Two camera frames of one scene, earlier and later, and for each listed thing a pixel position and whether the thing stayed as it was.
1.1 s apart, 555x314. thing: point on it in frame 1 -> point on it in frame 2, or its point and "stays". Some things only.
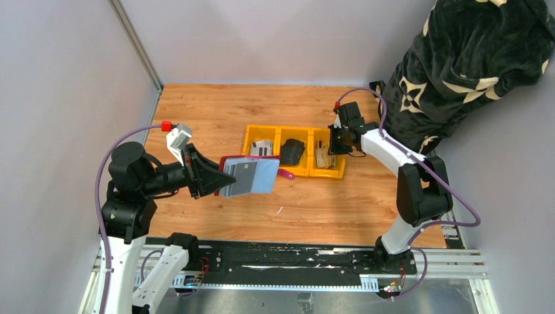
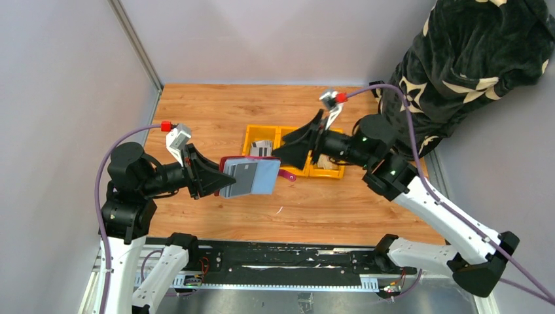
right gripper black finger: (344, 148) -> (306, 135)
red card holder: (254, 174) stays
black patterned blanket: (468, 51) stays
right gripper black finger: (334, 144) -> (294, 154)
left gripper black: (203, 173) stays
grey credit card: (243, 174) stays
